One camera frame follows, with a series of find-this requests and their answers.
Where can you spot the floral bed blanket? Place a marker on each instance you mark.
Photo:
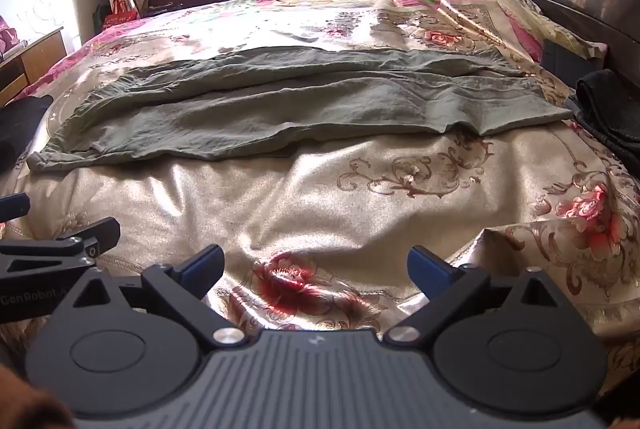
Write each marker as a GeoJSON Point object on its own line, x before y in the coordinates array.
{"type": "Point", "coordinates": [300, 209]}

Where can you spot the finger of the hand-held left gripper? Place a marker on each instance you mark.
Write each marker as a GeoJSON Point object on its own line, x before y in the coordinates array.
{"type": "Point", "coordinates": [14, 205]}
{"type": "Point", "coordinates": [100, 233]}

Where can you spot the black folded clothes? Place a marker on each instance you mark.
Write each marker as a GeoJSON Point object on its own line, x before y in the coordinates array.
{"type": "Point", "coordinates": [610, 109]}

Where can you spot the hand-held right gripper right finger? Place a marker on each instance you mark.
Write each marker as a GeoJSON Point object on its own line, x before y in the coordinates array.
{"type": "Point", "coordinates": [426, 266]}

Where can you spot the red bag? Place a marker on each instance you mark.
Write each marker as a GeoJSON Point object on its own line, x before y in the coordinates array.
{"type": "Point", "coordinates": [121, 14]}

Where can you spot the pink cloth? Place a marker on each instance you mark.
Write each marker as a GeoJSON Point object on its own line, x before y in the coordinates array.
{"type": "Point", "coordinates": [7, 36]}

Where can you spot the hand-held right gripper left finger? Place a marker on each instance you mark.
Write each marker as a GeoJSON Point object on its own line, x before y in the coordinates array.
{"type": "Point", "coordinates": [204, 265]}

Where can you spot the wooden cabinet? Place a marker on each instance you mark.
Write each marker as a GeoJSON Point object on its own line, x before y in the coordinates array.
{"type": "Point", "coordinates": [40, 54]}

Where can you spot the dark box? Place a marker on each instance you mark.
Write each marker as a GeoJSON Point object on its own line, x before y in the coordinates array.
{"type": "Point", "coordinates": [565, 59]}

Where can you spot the grey-green pants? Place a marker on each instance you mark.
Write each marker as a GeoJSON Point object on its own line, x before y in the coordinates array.
{"type": "Point", "coordinates": [300, 109]}

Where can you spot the black cloth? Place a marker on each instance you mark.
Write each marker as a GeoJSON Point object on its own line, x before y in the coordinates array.
{"type": "Point", "coordinates": [20, 129]}

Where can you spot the brown fuzzy cloth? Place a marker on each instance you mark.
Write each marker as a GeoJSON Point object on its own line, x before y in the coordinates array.
{"type": "Point", "coordinates": [30, 401]}

